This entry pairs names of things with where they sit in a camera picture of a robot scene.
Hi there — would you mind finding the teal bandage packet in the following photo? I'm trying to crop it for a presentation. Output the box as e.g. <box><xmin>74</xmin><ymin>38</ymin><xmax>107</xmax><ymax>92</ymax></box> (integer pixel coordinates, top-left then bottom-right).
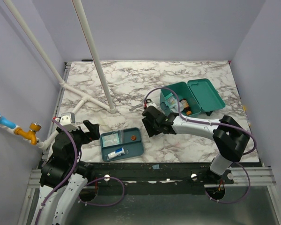
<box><xmin>102</xmin><ymin>134</ymin><xmax>120</xmax><ymax>147</ymax></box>

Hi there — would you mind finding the clear zip bag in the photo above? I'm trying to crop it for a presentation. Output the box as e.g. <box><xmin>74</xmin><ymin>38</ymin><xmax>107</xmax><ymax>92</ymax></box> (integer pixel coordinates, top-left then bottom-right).
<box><xmin>118</xmin><ymin>130</ymin><xmax>124</xmax><ymax>144</ymax></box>

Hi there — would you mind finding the teal divided tray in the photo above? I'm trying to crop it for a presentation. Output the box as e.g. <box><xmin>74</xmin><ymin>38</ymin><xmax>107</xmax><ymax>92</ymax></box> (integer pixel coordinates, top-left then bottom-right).
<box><xmin>100</xmin><ymin>127</ymin><xmax>144</xmax><ymax>162</ymax></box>

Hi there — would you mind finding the small white blue tube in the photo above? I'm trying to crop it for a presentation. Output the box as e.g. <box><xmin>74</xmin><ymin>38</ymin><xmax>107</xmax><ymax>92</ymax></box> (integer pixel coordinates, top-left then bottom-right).
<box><xmin>107</xmin><ymin>147</ymin><xmax>128</xmax><ymax>160</ymax></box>

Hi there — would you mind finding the brown medicine bottle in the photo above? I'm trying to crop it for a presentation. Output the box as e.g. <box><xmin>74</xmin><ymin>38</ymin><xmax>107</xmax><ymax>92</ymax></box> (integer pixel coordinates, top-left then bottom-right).
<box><xmin>179</xmin><ymin>98</ymin><xmax>192</xmax><ymax>116</ymax></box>

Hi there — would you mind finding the teal medicine kit box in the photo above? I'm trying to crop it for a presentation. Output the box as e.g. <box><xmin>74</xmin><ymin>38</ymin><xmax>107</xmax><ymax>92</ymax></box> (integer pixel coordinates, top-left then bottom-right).
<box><xmin>160</xmin><ymin>78</ymin><xmax>225</xmax><ymax>117</ymax></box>

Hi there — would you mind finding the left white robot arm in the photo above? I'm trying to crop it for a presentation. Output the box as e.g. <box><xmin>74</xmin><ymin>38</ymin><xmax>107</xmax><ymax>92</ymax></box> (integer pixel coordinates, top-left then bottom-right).
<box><xmin>31</xmin><ymin>118</ymin><xmax>100</xmax><ymax>225</ymax></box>

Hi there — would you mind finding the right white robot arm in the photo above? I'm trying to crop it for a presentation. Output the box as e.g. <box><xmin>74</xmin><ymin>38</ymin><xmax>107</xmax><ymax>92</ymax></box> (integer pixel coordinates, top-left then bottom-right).
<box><xmin>142</xmin><ymin>106</ymin><xmax>250</xmax><ymax>184</ymax></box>

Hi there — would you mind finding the orange blue pipe valve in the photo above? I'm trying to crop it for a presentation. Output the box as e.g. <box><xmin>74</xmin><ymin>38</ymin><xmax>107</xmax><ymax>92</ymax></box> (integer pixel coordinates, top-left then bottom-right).
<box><xmin>0</xmin><ymin>113</ymin><xmax>41</xmax><ymax>145</ymax></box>

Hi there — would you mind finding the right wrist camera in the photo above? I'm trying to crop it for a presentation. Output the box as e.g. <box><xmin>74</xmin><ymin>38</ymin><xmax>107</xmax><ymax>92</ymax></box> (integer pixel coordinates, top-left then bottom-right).
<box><xmin>145</xmin><ymin>101</ymin><xmax>157</xmax><ymax>109</ymax></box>

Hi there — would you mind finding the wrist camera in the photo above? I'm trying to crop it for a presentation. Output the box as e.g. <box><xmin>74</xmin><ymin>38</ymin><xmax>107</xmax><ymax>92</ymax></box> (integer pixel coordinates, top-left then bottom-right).
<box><xmin>145</xmin><ymin>101</ymin><xmax>157</xmax><ymax>109</ymax></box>
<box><xmin>55</xmin><ymin>112</ymin><xmax>78</xmax><ymax>131</ymax></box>

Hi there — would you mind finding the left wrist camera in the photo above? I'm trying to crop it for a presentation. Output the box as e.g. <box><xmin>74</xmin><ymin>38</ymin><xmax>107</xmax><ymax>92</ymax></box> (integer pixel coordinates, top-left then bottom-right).
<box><xmin>55</xmin><ymin>112</ymin><xmax>78</xmax><ymax>131</ymax></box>

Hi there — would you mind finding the white pvc pipe frame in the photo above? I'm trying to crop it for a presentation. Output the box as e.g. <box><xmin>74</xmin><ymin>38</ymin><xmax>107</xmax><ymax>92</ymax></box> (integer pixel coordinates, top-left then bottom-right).
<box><xmin>2</xmin><ymin>0</ymin><xmax>118</xmax><ymax>150</ymax></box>

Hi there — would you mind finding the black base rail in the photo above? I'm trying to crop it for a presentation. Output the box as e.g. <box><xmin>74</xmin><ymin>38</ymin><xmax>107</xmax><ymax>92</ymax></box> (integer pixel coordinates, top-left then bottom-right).
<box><xmin>74</xmin><ymin>161</ymin><xmax>256</xmax><ymax>195</ymax></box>

